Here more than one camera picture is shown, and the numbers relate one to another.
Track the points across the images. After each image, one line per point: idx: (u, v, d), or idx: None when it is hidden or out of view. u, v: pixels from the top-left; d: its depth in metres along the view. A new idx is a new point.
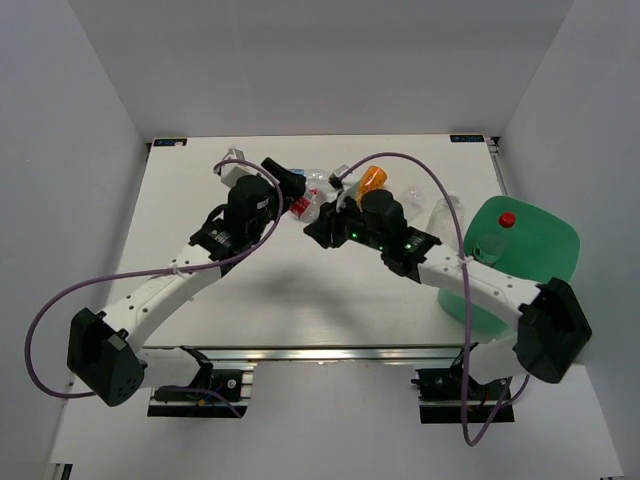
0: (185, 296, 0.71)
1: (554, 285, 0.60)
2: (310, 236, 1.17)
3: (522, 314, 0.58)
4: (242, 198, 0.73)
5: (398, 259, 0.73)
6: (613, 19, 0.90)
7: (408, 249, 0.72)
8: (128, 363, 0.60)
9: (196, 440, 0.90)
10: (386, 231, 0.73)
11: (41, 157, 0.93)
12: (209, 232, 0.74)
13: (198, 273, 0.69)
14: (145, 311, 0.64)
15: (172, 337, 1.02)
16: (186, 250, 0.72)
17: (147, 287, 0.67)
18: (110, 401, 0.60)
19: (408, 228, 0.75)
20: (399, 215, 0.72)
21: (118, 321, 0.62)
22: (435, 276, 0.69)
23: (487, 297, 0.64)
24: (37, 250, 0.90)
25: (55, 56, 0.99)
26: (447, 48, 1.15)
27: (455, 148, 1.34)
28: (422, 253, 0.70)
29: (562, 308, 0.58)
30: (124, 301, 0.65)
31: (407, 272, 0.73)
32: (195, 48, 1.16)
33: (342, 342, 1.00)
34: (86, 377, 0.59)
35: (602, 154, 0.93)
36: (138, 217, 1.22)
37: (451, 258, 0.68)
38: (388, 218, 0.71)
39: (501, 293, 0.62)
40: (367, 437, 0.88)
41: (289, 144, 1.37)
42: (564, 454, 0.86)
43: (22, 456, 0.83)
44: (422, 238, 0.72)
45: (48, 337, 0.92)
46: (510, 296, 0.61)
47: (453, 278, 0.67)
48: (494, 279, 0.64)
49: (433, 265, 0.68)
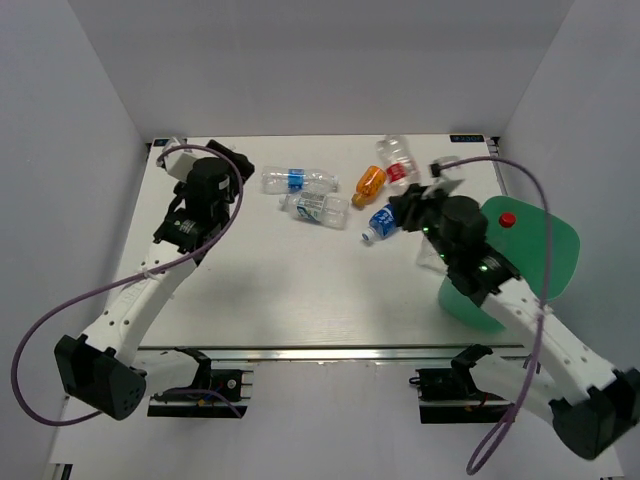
0: (165, 297, 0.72)
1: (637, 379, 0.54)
2: (312, 236, 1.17)
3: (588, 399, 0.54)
4: (203, 181, 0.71)
5: (466, 276, 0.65)
6: (612, 21, 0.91)
7: (482, 270, 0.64)
8: (124, 379, 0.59)
9: (196, 441, 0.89)
10: (461, 244, 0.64)
11: (42, 155, 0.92)
12: (173, 224, 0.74)
13: (171, 271, 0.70)
14: (127, 323, 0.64)
15: (169, 336, 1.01)
16: (153, 250, 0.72)
17: (122, 298, 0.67)
18: (119, 414, 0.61)
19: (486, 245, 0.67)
20: (482, 231, 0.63)
21: (102, 340, 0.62)
22: (502, 313, 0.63)
23: (554, 361, 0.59)
24: (37, 249, 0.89)
25: (55, 55, 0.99)
26: (448, 50, 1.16)
27: (456, 148, 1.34)
28: (496, 282, 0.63)
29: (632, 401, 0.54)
30: (103, 319, 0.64)
31: (470, 292, 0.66)
32: (196, 47, 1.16)
33: (343, 342, 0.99)
34: (89, 397, 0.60)
35: (602, 155, 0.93)
36: (138, 216, 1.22)
37: (527, 302, 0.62)
38: (470, 230, 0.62)
39: (571, 364, 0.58)
40: (369, 438, 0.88)
41: (290, 143, 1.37)
42: (565, 454, 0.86)
43: (22, 458, 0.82)
44: (500, 264, 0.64)
45: (49, 338, 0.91)
46: (581, 375, 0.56)
47: (523, 324, 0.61)
48: (567, 347, 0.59)
49: (506, 302, 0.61)
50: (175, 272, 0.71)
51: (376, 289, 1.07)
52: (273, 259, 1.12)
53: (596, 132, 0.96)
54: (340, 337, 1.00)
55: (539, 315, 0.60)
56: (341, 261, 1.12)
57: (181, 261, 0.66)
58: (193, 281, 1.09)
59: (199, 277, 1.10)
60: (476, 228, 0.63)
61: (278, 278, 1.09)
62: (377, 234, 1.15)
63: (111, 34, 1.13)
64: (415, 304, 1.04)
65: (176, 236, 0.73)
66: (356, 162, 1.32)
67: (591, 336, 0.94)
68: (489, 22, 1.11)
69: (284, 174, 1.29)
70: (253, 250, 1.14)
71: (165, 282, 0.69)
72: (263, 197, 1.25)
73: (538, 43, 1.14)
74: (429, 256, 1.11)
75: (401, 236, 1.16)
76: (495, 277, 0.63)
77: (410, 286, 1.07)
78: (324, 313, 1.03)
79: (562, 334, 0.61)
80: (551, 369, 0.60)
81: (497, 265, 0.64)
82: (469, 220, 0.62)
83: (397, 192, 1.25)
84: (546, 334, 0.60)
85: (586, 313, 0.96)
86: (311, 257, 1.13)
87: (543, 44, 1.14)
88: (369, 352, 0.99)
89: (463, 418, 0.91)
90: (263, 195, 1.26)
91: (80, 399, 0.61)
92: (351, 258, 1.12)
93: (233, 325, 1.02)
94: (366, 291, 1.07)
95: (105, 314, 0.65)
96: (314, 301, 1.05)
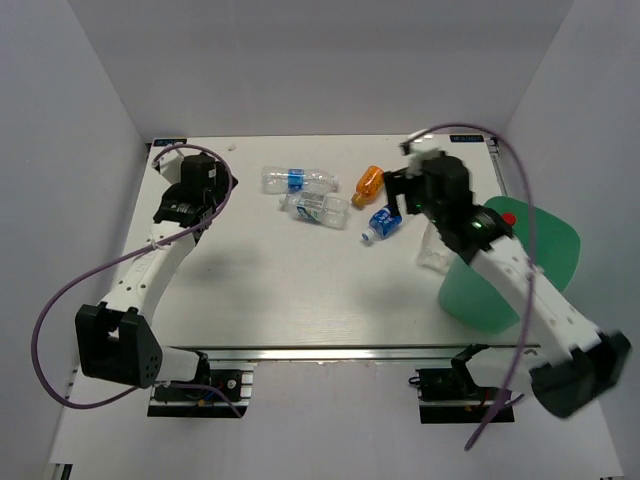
0: (172, 269, 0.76)
1: (618, 348, 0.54)
2: (312, 236, 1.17)
3: (573, 361, 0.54)
4: (196, 166, 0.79)
5: (456, 231, 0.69)
6: (613, 22, 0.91)
7: (475, 227, 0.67)
8: (146, 340, 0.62)
9: (195, 441, 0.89)
10: (448, 200, 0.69)
11: (42, 156, 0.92)
12: (170, 207, 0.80)
13: (176, 243, 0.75)
14: (144, 286, 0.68)
15: (166, 335, 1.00)
16: (156, 228, 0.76)
17: (135, 268, 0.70)
18: (142, 383, 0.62)
19: (474, 206, 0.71)
20: (464, 187, 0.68)
21: (123, 302, 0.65)
22: (497, 273, 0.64)
23: (542, 322, 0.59)
24: (37, 250, 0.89)
25: (56, 56, 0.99)
26: (448, 50, 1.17)
27: (455, 148, 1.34)
28: (489, 241, 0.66)
29: (606, 362, 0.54)
30: (120, 287, 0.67)
31: (461, 249, 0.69)
32: (196, 48, 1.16)
33: (343, 342, 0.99)
34: (110, 368, 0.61)
35: (601, 155, 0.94)
36: (139, 216, 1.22)
37: (518, 261, 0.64)
38: (453, 182, 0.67)
39: (557, 325, 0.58)
40: (369, 438, 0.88)
41: (290, 143, 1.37)
42: (565, 455, 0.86)
43: (21, 458, 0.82)
44: (491, 221, 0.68)
45: (49, 338, 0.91)
46: (568, 336, 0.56)
47: (513, 283, 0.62)
48: (554, 306, 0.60)
49: (495, 258, 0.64)
50: (180, 244, 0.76)
51: (376, 289, 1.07)
52: (273, 259, 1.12)
53: (596, 133, 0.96)
54: (339, 337, 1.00)
55: (529, 275, 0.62)
56: (342, 261, 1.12)
57: (185, 233, 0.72)
58: (192, 281, 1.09)
59: (198, 277, 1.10)
60: (459, 184, 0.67)
61: (278, 278, 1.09)
62: (377, 234, 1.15)
63: (111, 35, 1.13)
64: (415, 304, 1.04)
65: (175, 216, 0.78)
66: (356, 162, 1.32)
67: None
68: (489, 22, 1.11)
69: (284, 174, 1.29)
70: (253, 250, 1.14)
71: (173, 252, 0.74)
72: (263, 198, 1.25)
73: (538, 43, 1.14)
74: (429, 255, 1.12)
75: (401, 236, 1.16)
76: (487, 234, 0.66)
77: (410, 285, 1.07)
78: (323, 313, 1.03)
79: (550, 295, 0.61)
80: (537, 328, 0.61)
81: (487, 222, 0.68)
82: (451, 176, 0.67)
83: None
84: (536, 294, 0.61)
85: (585, 312, 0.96)
86: (311, 257, 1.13)
87: (543, 44, 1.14)
88: (369, 352, 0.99)
89: (463, 419, 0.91)
90: (263, 195, 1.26)
91: (100, 376, 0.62)
92: (351, 258, 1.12)
93: (232, 325, 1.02)
94: (366, 291, 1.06)
95: (120, 283, 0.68)
96: (314, 301, 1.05)
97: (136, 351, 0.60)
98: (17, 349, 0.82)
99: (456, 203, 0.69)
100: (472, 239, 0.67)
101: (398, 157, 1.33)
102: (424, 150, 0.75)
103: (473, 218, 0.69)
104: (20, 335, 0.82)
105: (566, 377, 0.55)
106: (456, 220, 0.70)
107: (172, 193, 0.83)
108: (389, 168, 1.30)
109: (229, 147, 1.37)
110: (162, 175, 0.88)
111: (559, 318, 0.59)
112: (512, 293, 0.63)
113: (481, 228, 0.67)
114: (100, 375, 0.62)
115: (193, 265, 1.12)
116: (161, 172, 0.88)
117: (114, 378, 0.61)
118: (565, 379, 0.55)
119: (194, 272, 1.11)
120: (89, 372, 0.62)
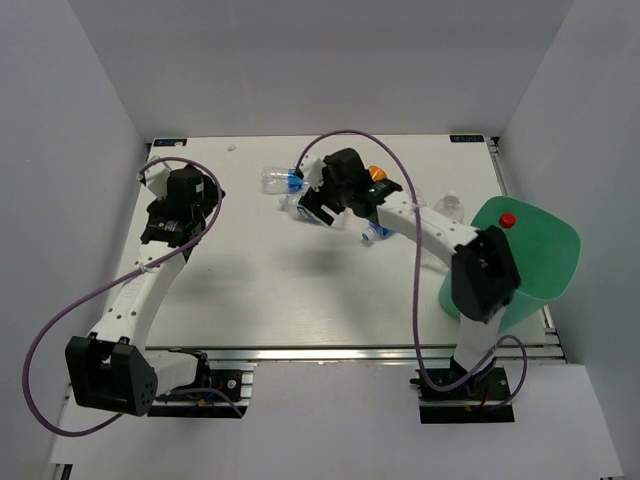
0: (163, 290, 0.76)
1: (495, 235, 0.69)
2: (312, 236, 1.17)
3: (457, 254, 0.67)
4: (182, 181, 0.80)
5: (361, 201, 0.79)
6: (614, 22, 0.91)
7: (371, 192, 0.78)
8: (139, 369, 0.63)
9: (194, 441, 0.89)
10: (348, 179, 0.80)
11: (42, 157, 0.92)
12: (157, 225, 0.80)
13: (166, 264, 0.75)
14: (135, 314, 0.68)
15: (165, 337, 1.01)
16: (144, 249, 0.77)
17: (125, 293, 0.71)
18: (139, 410, 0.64)
19: (369, 175, 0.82)
20: (357, 166, 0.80)
21: (114, 332, 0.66)
22: (395, 220, 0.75)
23: (431, 237, 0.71)
24: (37, 250, 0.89)
25: (56, 56, 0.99)
26: (448, 50, 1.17)
27: (455, 148, 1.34)
28: (383, 197, 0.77)
29: (490, 249, 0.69)
30: (110, 315, 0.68)
31: (368, 214, 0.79)
32: (196, 48, 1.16)
33: (342, 343, 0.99)
34: (105, 398, 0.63)
35: (601, 155, 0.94)
36: (138, 216, 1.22)
37: (406, 203, 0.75)
38: (346, 165, 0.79)
39: (443, 236, 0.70)
40: (369, 438, 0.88)
41: (290, 143, 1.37)
42: (565, 455, 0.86)
43: (20, 458, 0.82)
44: (385, 184, 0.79)
45: (49, 338, 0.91)
46: (451, 238, 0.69)
47: (406, 220, 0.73)
48: (439, 224, 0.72)
49: (388, 207, 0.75)
50: (170, 265, 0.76)
51: (376, 289, 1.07)
52: (273, 259, 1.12)
53: (596, 133, 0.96)
54: (339, 337, 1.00)
55: (415, 208, 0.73)
56: (341, 261, 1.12)
57: (174, 254, 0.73)
58: (192, 280, 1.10)
59: (199, 277, 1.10)
60: (353, 163, 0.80)
61: (278, 278, 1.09)
62: (377, 234, 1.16)
63: (111, 35, 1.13)
64: (414, 304, 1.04)
65: (164, 235, 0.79)
66: None
67: (591, 336, 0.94)
68: (489, 21, 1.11)
69: (284, 174, 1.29)
70: (252, 251, 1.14)
71: (162, 274, 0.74)
72: (263, 198, 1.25)
73: (538, 43, 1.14)
74: (429, 256, 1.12)
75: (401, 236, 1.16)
76: (380, 194, 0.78)
77: (410, 286, 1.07)
78: (323, 314, 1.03)
79: (436, 217, 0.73)
80: (432, 246, 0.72)
81: (384, 188, 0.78)
82: (344, 158, 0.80)
83: None
84: (422, 218, 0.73)
85: (584, 312, 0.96)
86: (311, 258, 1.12)
87: (543, 44, 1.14)
88: (369, 352, 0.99)
89: (462, 419, 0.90)
90: (262, 196, 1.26)
91: (97, 406, 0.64)
92: (351, 258, 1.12)
93: (232, 325, 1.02)
94: (366, 291, 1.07)
95: (111, 311, 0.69)
96: (314, 301, 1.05)
97: (130, 382, 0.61)
98: (17, 349, 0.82)
99: (356, 180, 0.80)
100: (373, 204, 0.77)
101: (397, 157, 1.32)
102: (313, 164, 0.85)
103: (372, 187, 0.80)
104: (19, 336, 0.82)
105: (469, 270, 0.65)
106: (358, 193, 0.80)
107: (159, 210, 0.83)
108: (389, 167, 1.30)
109: (229, 147, 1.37)
110: (147, 187, 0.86)
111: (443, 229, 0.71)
112: (405, 227, 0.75)
113: (375, 191, 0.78)
114: (97, 404, 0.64)
115: (193, 265, 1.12)
116: (147, 184, 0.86)
117: (110, 407, 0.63)
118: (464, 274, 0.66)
119: (194, 272, 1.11)
120: (85, 402, 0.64)
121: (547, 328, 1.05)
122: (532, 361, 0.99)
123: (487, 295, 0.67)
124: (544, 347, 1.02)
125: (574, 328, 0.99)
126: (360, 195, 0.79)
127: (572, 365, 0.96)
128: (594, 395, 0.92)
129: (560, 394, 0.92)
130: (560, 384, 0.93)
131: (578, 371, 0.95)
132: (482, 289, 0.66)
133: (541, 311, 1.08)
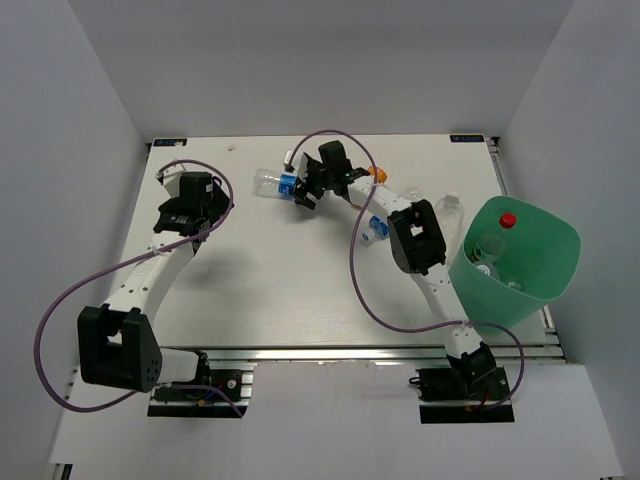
0: (172, 277, 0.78)
1: (424, 205, 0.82)
2: (310, 234, 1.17)
3: (391, 215, 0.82)
4: (193, 181, 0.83)
5: (338, 183, 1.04)
6: (613, 24, 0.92)
7: (347, 176, 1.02)
8: (148, 341, 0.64)
9: (195, 441, 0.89)
10: (331, 164, 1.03)
11: (40, 157, 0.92)
12: (169, 218, 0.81)
13: (177, 250, 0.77)
14: (146, 290, 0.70)
15: (169, 334, 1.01)
16: (156, 236, 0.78)
17: (137, 272, 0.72)
18: (143, 387, 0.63)
19: (349, 165, 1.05)
20: (340, 152, 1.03)
21: (125, 302, 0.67)
22: (357, 195, 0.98)
23: (378, 205, 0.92)
24: (37, 250, 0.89)
25: (56, 57, 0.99)
26: (447, 50, 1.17)
27: (456, 148, 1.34)
28: (353, 180, 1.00)
29: (428, 219, 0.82)
30: (122, 289, 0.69)
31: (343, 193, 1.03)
32: (196, 49, 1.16)
33: (342, 343, 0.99)
34: (111, 373, 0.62)
35: (601, 153, 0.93)
36: (137, 216, 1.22)
37: (368, 183, 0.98)
38: (330, 151, 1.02)
39: (387, 205, 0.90)
40: (367, 437, 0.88)
41: (290, 143, 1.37)
42: (564, 454, 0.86)
43: (20, 459, 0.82)
44: (358, 171, 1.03)
45: (49, 336, 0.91)
46: (390, 206, 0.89)
47: (363, 195, 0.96)
48: (384, 196, 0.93)
49: (356, 187, 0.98)
50: (180, 252, 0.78)
51: (375, 288, 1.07)
52: (272, 260, 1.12)
53: (596, 133, 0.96)
54: (338, 338, 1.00)
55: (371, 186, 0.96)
56: (340, 261, 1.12)
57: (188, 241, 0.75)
58: (191, 279, 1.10)
59: (198, 276, 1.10)
60: (337, 152, 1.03)
61: (278, 278, 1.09)
62: (377, 234, 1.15)
63: (111, 35, 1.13)
64: (414, 304, 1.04)
65: (174, 226, 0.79)
66: (356, 161, 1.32)
67: (591, 336, 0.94)
68: (490, 20, 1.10)
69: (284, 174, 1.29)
70: (252, 250, 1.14)
71: (173, 259, 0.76)
72: (262, 198, 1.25)
73: (538, 43, 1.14)
74: None
75: None
76: (351, 177, 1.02)
77: (409, 285, 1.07)
78: (324, 314, 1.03)
79: (386, 192, 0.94)
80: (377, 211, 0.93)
81: (357, 173, 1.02)
82: (331, 148, 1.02)
83: (397, 192, 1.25)
84: (375, 196, 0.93)
85: (584, 313, 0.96)
86: (311, 258, 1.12)
87: (543, 44, 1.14)
88: (369, 352, 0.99)
89: (462, 418, 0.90)
90: (260, 196, 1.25)
91: (100, 381, 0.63)
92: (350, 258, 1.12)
93: (235, 324, 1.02)
94: (364, 290, 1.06)
95: (122, 286, 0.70)
96: (313, 301, 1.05)
97: (139, 352, 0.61)
98: (16, 348, 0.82)
99: (338, 164, 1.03)
100: (344, 184, 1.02)
101: (397, 157, 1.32)
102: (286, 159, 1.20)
103: (348, 173, 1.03)
104: (19, 335, 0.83)
105: (397, 232, 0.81)
106: (338, 176, 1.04)
107: (169, 207, 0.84)
108: (389, 167, 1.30)
109: (228, 147, 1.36)
110: (165, 186, 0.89)
111: (389, 202, 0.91)
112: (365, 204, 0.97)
113: (348, 176, 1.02)
114: (99, 379, 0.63)
115: (194, 264, 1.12)
116: (163, 183, 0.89)
117: (114, 383, 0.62)
118: (392, 228, 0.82)
119: (194, 271, 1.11)
120: (90, 378, 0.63)
121: (547, 328, 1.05)
122: (532, 360, 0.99)
123: (416, 255, 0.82)
124: (543, 347, 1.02)
125: (574, 328, 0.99)
126: (338, 179, 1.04)
127: (571, 365, 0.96)
128: (594, 395, 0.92)
129: (560, 393, 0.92)
130: (560, 384, 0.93)
131: (577, 371, 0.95)
132: (411, 249, 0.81)
133: (541, 310, 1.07)
